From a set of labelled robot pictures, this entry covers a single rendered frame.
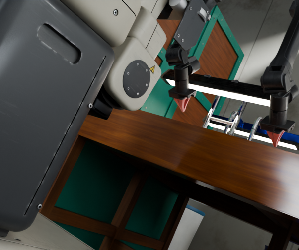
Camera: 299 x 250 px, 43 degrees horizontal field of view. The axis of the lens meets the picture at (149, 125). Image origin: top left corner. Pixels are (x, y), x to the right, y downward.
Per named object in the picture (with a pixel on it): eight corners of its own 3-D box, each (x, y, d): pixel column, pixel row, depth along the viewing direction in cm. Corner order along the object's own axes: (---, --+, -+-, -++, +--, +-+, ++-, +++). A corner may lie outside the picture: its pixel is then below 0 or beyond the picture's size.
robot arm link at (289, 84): (259, 77, 126) (284, 75, 120) (274, 66, 134) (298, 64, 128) (264, 110, 130) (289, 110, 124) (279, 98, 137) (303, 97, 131)
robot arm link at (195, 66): (164, 53, 154) (180, 50, 148) (180, 44, 161) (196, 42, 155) (171, 81, 158) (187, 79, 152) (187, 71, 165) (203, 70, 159)
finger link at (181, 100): (179, 105, 169) (177, 86, 164) (192, 109, 164) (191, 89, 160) (169, 112, 164) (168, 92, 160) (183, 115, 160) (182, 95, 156)
